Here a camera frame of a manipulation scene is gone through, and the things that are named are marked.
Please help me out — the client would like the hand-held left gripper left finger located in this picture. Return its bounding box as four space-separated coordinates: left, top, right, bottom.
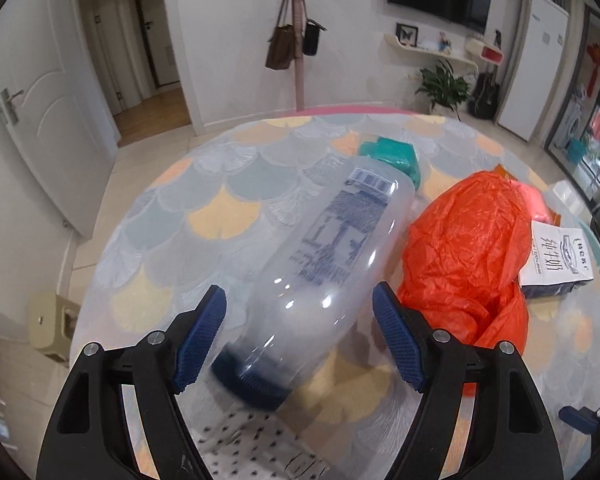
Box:
36 284 228 480

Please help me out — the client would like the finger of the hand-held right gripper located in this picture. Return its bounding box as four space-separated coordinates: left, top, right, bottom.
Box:
559 406 600 434

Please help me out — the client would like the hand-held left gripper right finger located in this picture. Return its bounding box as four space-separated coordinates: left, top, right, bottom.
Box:
372 282 564 480

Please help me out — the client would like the clear plastic bottle blue cap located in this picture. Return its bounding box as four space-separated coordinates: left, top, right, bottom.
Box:
211 155 415 409

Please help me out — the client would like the orange plastic bag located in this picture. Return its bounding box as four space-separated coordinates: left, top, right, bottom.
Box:
397 170 561 397

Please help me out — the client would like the round table with patterned cloth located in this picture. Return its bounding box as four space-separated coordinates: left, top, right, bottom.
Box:
69 104 600 480

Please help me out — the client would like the white dotted cloth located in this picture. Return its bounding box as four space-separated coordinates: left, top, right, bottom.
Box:
189 400 348 480

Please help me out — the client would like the beige plastic stool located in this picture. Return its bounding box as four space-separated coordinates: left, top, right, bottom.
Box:
28 290 81 362

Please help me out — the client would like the white and blue milk carton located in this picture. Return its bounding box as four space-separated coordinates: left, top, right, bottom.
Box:
518 219 594 297

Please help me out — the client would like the potted green plant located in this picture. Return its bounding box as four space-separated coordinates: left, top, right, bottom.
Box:
414 59 473 116

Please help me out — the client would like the black guitar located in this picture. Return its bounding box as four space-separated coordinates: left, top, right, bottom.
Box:
468 30 501 121

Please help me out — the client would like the brown handbag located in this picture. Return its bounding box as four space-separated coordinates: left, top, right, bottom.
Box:
265 0 297 71

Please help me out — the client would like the white refrigerator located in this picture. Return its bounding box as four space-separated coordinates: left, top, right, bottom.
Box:
495 0 571 143

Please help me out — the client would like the framed butterfly picture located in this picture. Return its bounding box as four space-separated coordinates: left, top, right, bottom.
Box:
395 22 419 47

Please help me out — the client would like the black pouch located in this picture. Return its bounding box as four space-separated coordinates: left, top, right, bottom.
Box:
302 17 326 57

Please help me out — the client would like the pink coat stand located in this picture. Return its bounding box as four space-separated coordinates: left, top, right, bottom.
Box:
283 0 311 110

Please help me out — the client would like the white door with handle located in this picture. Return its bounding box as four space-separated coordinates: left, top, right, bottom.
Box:
0 6 122 240

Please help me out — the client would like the white curved wall shelf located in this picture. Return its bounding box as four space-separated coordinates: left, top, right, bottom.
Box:
383 33 479 77

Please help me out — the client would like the red and white wall box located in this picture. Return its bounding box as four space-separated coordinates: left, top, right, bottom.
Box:
465 37 505 65

